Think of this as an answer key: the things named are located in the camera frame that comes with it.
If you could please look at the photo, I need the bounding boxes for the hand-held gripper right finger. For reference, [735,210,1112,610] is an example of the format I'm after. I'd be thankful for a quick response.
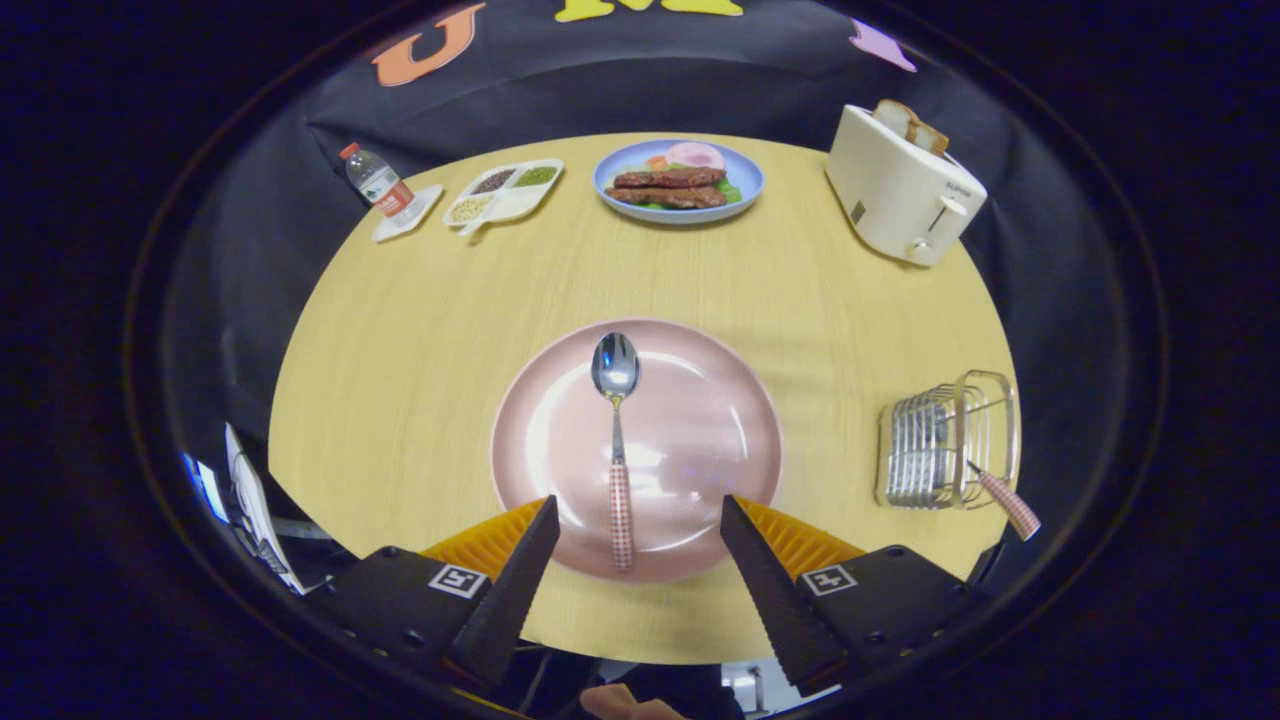
[720,494,986,699]

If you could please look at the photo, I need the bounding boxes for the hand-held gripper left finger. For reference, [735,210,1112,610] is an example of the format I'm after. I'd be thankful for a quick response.
[320,494,561,689]

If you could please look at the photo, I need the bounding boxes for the fork with checkered handle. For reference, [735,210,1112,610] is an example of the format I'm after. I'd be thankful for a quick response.
[965,460,1042,543]

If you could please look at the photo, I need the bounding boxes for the spoon with checkered handle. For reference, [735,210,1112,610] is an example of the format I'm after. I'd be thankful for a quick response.
[590,331,642,573]

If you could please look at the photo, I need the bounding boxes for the pink round plate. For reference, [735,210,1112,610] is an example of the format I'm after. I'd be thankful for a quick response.
[490,318,784,585]

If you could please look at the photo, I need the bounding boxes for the white paper sheets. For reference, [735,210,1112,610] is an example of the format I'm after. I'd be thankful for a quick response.
[225,423,306,596]

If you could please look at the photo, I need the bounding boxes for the white divided condiment dish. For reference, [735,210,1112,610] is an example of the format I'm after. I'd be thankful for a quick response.
[443,158,565,237]

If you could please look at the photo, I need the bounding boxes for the white square coaster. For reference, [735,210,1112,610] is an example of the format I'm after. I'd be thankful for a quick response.
[372,184,445,244]

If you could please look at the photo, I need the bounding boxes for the brown meat slice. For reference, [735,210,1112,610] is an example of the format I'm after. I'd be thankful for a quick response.
[605,185,728,210]
[612,168,728,191]

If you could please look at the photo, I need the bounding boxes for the blue food plate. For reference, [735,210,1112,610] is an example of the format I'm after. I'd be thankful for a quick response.
[592,139,765,225]

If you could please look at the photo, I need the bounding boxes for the cream toaster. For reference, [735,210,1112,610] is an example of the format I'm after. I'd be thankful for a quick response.
[826,103,989,267]

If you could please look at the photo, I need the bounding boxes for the clear water bottle red cap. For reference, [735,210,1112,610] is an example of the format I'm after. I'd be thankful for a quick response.
[339,142,424,227]

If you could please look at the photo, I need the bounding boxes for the metal wire cutlery basket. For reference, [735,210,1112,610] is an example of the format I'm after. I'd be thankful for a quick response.
[875,370,1021,511]

